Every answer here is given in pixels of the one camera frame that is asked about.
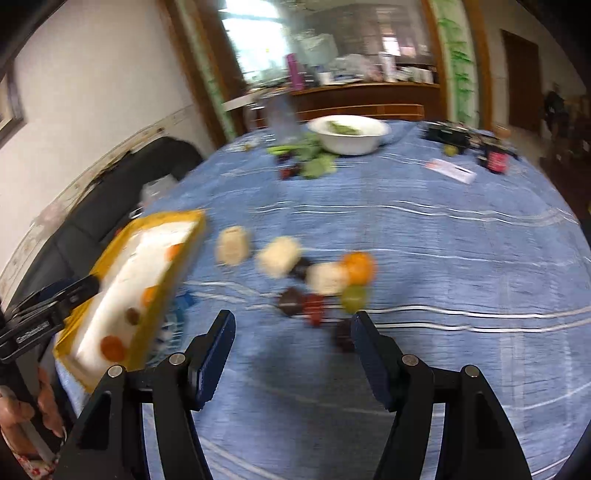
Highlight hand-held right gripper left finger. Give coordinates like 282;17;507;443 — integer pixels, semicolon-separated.
58;310;237;480

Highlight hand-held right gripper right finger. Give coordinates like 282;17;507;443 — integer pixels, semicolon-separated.
350;310;539;480

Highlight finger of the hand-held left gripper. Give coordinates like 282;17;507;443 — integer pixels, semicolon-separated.
8;274;101;324

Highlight green round fruit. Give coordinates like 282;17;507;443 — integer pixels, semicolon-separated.
341;285;370;313

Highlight yellow tray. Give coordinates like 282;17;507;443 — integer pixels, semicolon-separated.
53;210;207;393

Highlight small red fruit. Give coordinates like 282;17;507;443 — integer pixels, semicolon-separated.
304;295;326;326

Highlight person's left hand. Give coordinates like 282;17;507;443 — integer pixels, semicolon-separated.
0;367;68;462

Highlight orange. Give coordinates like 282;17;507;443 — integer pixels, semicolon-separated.
342;251;377;287

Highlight dark brown round fruit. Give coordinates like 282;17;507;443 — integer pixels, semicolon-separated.
278;287;305;317

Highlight black sofa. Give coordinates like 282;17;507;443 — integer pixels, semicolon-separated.
28;136;204;296

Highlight blue checked tablecloth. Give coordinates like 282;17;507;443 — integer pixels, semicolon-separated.
55;117;591;480

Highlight person's patterned clothing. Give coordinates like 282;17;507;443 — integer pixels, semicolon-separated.
0;415;58;480

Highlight green vegetable leaves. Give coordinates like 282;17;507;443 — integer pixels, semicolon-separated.
265;143;339;181

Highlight bunch of dark cherries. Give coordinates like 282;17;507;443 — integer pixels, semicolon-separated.
276;154;302;182

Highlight white paper card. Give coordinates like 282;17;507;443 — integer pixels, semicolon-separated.
427;158;478;185

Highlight white bowl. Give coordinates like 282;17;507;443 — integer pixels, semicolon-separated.
307;115;392;156

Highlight red label jar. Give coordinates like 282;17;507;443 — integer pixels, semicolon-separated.
478;141;511;175

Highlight black electronic device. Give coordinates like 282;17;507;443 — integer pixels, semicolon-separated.
422;122;471;149

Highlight wooden chair back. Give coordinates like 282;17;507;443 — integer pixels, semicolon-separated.
295;104;425;123

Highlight clear glass pitcher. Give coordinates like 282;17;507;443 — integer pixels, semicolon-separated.
265;92;302;144

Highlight wooden sideboard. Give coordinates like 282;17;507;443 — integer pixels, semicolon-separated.
245;80;442;136

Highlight clear plastic bag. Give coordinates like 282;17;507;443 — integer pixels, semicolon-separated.
335;53;380;80

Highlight purple bottle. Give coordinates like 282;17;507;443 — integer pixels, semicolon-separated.
285;53;307;91

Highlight dark figurine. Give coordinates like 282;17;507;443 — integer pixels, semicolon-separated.
542;90;567;136

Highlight bamboo painted panel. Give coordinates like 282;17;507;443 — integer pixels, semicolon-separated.
436;0;477;126

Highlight wooden door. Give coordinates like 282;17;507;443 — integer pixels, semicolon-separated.
501;30;541;136

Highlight wall picture frame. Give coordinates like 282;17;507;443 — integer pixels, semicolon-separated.
0;69;25;145

